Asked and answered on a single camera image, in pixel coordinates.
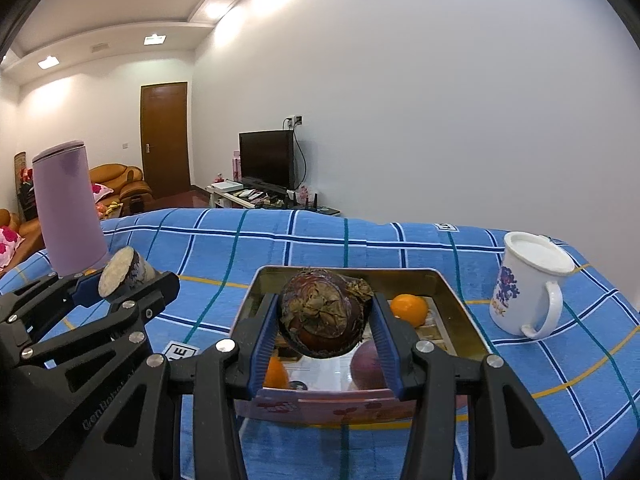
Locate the black television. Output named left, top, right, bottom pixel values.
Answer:
left=238, top=130, right=296, bottom=192

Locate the purple tumbler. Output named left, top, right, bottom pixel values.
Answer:
left=31, top=140, right=110, bottom=278

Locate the orange leather sofa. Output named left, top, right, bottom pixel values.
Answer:
left=89, top=162, right=153, bottom=216

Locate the pink tin box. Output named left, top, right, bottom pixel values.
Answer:
left=231, top=265, right=493, bottom=428

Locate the black power cable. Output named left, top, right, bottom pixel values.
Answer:
left=292, top=125, right=308, bottom=192

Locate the red flower arrangement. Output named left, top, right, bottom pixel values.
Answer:
left=17, top=165, right=38, bottom=211

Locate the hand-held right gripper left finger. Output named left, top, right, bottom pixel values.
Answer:
left=82, top=292, right=281, bottom=480

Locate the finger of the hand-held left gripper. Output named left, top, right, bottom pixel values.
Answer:
left=10, top=271, right=181, bottom=367
left=0, top=270, right=103, bottom=332

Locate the blue checked blanket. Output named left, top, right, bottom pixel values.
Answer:
left=0, top=206, right=640, bottom=480

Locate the brown wooden door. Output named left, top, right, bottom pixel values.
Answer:
left=140, top=81, right=192, bottom=200

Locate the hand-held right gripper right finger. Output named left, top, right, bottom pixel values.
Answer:
left=370, top=292, right=583, bottom=480

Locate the white television stand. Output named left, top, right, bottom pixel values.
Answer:
left=206, top=182, right=343, bottom=218

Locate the white mug with purple print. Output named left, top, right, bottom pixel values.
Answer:
left=489, top=231, right=577, bottom=343

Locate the purple passion fruit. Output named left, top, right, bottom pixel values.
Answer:
left=350, top=342, right=393, bottom=391

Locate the orange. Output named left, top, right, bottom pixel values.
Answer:
left=390, top=294, right=430, bottom=330
left=262, top=355, right=291, bottom=391

